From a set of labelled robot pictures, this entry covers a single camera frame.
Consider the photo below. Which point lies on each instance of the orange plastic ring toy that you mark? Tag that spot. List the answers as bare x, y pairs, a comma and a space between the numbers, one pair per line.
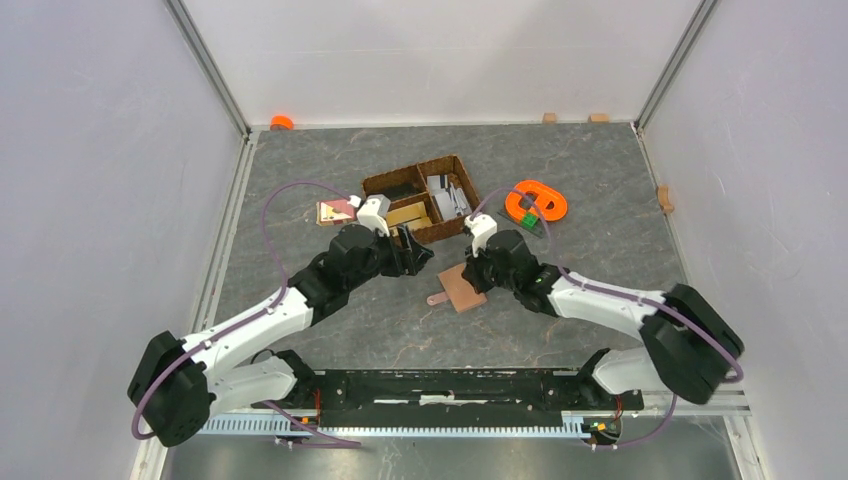
536, 198

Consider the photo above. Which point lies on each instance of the orange round cap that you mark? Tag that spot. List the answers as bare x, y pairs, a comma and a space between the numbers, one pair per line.
281, 122

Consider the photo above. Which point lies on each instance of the brown woven basket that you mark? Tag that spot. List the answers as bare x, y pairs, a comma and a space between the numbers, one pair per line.
416, 174

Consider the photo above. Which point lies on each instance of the black cards in basket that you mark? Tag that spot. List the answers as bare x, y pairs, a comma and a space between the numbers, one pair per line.
400, 191

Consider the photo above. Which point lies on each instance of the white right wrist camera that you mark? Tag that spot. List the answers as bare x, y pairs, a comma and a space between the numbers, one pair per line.
481, 228

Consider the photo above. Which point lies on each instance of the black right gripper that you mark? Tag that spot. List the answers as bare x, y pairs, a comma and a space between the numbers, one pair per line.
471, 272

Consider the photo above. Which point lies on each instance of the green building block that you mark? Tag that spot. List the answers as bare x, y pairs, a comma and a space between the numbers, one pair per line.
529, 221

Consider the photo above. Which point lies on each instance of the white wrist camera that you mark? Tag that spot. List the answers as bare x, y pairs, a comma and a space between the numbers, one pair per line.
481, 228
371, 212

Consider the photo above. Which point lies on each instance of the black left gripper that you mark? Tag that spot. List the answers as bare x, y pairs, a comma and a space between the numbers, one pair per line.
401, 262

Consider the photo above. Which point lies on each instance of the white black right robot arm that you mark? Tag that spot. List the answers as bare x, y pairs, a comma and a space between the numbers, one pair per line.
686, 346

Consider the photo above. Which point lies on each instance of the grey cable duct strip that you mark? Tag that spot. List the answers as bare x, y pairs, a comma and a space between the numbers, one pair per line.
272, 424

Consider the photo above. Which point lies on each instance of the gold card front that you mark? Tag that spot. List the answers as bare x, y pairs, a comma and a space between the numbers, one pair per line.
414, 217

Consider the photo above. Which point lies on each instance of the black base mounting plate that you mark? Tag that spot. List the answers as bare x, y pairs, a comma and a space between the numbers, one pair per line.
524, 397

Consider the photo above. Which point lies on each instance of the pink tan small box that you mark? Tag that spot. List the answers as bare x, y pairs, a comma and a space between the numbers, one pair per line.
335, 212

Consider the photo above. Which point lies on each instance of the curved wooden piece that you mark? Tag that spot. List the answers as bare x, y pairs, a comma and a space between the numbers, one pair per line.
664, 199

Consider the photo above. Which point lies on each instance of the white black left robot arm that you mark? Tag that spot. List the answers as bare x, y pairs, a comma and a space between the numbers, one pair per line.
179, 384

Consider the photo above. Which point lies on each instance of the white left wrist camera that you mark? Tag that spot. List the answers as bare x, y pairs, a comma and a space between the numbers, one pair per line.
371, 212

